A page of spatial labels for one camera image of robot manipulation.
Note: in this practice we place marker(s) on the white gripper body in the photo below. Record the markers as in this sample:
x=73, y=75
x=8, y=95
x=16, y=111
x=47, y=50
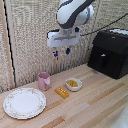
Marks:
x=63, y=38

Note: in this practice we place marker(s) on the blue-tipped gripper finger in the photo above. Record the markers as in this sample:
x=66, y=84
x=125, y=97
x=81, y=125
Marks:
x=55, y=53
x=68, y=51

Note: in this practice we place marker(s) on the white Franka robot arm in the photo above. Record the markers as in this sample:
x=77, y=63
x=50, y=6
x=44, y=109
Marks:
x=71, y=12

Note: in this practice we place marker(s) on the black air fryer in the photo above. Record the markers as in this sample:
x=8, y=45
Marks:
x=110, y=53

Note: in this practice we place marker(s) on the beige woven folding screen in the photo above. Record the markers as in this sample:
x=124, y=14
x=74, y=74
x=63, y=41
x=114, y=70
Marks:
x=33, y=36

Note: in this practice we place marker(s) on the pink mug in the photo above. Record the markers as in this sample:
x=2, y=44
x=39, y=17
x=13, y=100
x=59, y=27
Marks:
x=43, y=81

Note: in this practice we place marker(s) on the yellow food piece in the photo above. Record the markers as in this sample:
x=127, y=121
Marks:
x=73, y=83

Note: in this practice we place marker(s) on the small white bowl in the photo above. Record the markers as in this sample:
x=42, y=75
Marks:
x=73, y=84

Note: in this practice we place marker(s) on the yellow rectangular block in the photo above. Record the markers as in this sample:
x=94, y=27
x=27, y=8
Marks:
x=62, y=92

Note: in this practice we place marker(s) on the white plate with floral rim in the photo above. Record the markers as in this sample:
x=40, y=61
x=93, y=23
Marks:
x=24, y=103

